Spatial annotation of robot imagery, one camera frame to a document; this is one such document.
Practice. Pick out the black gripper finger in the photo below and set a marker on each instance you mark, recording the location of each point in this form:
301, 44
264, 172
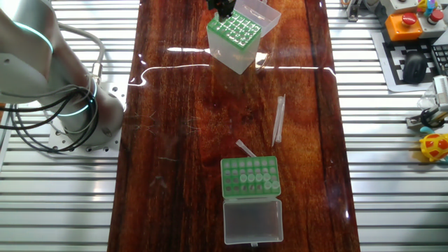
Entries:
213, 3
227, 7

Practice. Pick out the small colourful plastic toy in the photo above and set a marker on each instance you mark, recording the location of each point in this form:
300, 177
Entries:
425, 6

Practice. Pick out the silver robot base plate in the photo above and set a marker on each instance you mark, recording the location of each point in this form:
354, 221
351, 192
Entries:
117, 94

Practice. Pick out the black computer mouse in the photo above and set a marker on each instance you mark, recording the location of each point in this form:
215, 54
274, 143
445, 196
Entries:
414, 68

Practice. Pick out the black keyboard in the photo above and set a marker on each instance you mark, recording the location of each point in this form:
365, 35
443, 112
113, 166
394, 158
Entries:
441, 59

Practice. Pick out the grey emergency stop box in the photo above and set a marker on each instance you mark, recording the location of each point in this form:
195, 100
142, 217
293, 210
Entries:
430, 29

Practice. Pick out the orange emergency stop box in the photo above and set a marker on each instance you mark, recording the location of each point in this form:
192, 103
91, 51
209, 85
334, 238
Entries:
399, 31

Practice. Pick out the green clear pipette tip box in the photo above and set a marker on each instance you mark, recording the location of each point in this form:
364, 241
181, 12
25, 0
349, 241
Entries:
231, 56
252, 217

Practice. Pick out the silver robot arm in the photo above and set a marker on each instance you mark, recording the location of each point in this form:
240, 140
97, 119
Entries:
108, 115

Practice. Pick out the small silver metal bracket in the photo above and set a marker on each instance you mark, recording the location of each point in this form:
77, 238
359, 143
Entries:
413, 121

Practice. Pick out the yellow orange turtle toy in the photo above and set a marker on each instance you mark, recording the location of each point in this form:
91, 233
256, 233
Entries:
435, 147

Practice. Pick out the glossy brown wooden board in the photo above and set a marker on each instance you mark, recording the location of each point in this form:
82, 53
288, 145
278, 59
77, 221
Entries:
196, 115

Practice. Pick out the grey control button box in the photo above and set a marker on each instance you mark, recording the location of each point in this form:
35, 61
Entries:
399, 7

